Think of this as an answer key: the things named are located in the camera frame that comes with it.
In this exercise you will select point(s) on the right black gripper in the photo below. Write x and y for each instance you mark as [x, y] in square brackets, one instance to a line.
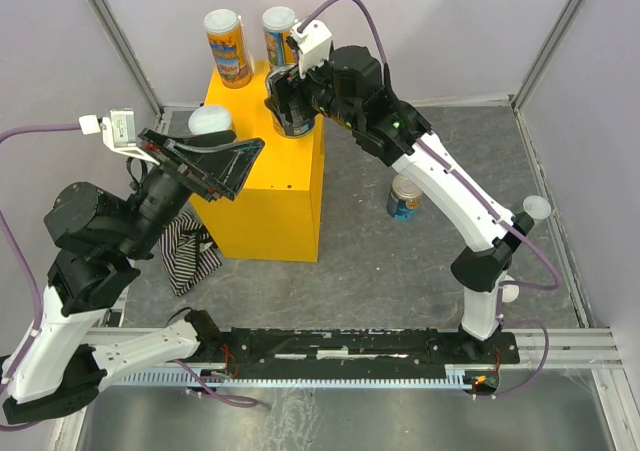
[291, 84]

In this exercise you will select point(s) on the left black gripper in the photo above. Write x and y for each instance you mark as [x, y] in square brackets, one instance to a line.
[216, 171]

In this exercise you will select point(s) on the teal blue pull-tab can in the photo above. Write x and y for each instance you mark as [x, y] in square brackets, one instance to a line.
[291, 117]

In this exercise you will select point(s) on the green label can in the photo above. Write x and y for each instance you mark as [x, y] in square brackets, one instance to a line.
[212, 118]

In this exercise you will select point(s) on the yellow shelf cabinet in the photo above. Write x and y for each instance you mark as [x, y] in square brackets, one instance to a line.
[277, 214]

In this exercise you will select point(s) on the blue orange can with spoon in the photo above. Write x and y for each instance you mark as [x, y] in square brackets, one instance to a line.
[277, 23]

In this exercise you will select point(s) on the silver top tin can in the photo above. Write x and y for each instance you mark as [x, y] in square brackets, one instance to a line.
[404, 198]

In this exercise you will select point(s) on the orange can white lid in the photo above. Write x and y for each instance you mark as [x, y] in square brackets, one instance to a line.
[510, 291]

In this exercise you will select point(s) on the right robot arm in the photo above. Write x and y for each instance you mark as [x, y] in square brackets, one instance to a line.
[353, 89]

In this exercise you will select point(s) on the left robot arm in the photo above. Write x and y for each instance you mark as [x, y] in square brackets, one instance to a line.
[100, 238]

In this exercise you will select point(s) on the striped black white cloth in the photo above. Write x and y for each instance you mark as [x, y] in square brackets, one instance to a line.
[188, 253]

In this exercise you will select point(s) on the clear lid can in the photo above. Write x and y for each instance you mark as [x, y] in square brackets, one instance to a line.
[537, 207]

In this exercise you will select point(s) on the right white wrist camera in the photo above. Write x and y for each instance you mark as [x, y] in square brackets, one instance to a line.
[313, 43]

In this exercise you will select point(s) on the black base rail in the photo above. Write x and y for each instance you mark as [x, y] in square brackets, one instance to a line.
[335, 353]

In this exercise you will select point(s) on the light blue cable duct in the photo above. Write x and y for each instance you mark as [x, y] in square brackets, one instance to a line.
[176, 376]

